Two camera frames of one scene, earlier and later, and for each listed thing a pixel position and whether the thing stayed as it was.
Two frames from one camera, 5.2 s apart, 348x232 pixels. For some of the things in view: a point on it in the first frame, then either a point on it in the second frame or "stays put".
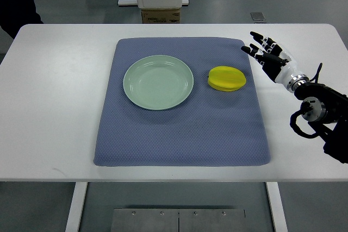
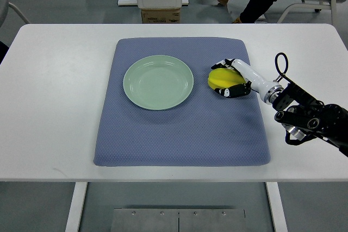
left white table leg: x=76 y=207 stays put
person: x=18 y=6 to x=4 y=49
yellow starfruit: x=226 y=79 stays put
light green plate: x=158 y=82 stays put
